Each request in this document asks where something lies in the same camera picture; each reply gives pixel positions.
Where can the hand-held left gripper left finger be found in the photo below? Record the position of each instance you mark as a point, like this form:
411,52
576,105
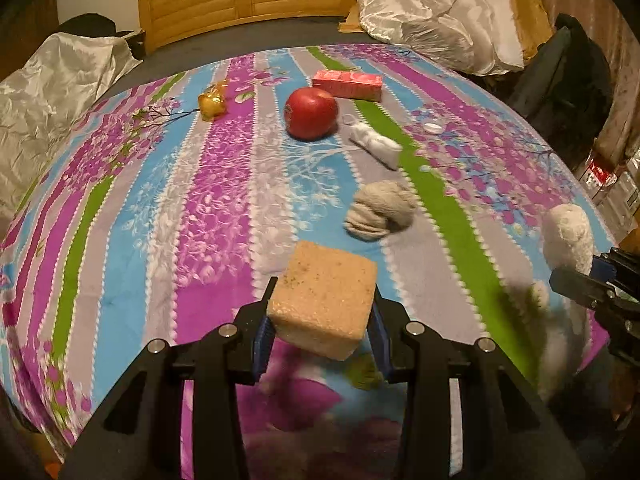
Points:
260,347

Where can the golden foil wrapper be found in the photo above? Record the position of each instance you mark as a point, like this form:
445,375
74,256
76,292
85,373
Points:
214,101

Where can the white plush toy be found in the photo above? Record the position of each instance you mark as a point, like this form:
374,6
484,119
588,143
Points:
567,240

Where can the silver satin blanket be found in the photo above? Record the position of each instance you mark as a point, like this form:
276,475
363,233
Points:
45,105

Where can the beige curtain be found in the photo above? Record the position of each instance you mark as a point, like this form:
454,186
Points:
615,20

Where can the floral striped bed sheet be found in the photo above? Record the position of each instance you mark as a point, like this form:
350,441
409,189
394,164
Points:
210,210

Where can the red apple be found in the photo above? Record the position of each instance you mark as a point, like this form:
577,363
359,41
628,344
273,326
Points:
311,112

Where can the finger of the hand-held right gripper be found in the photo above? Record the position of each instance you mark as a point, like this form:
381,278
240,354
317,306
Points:
605,266
580,285

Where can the white satin pillow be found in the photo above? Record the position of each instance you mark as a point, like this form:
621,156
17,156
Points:
440,15

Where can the pink red carton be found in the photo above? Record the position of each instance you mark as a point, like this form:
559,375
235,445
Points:
347,84

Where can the brown cushion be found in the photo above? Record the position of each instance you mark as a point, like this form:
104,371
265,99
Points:
530,20

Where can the wooden headboard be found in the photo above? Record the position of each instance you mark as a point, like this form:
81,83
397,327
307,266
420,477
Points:
240,0

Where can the beige rolled sock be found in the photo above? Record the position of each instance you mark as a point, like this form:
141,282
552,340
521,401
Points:
380,210

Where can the black bag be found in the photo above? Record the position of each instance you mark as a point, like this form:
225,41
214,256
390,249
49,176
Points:
565,80

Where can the crumpled white tissue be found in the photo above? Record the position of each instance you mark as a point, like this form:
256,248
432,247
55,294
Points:
375,142

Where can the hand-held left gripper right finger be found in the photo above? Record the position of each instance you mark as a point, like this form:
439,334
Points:
382,345

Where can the orange sponge block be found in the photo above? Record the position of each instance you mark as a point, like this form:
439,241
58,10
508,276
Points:
322,300

